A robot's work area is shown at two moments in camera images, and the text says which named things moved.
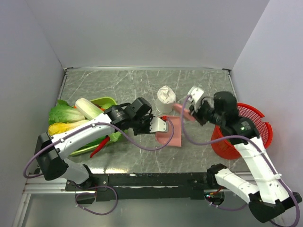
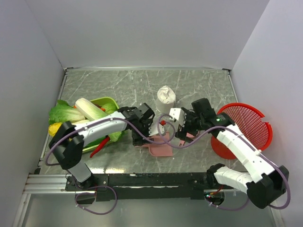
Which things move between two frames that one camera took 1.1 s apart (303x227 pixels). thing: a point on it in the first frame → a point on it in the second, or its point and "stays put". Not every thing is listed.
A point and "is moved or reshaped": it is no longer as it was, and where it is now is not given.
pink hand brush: [186, 114] is moved or reshaped
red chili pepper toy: [97, 151] stays put
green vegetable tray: [107, 101] stays put
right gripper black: [195, 111] → [182, 133]
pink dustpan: [164, 138] → [159, 150]
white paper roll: [165, 99] stays put
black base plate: [139, 186] stays put
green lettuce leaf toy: [63, 112] stays put
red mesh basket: [226, 149] stays put
